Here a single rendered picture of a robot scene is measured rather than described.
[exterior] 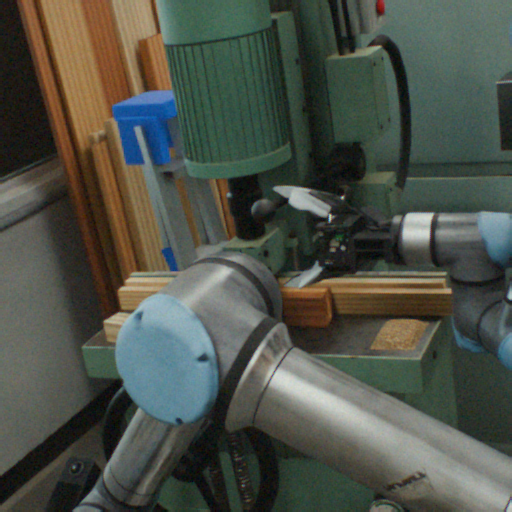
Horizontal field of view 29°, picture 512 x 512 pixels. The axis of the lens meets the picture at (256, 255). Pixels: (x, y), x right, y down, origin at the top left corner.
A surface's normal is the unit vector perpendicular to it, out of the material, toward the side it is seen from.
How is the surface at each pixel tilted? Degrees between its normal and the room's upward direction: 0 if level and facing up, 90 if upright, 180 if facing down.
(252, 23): 90
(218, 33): 90
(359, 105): 90
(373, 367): 90
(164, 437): 103
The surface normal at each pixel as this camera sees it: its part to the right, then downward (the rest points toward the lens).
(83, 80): 0.87, -0.03
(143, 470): -0.10, 0.54
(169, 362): -0.51, 0.30
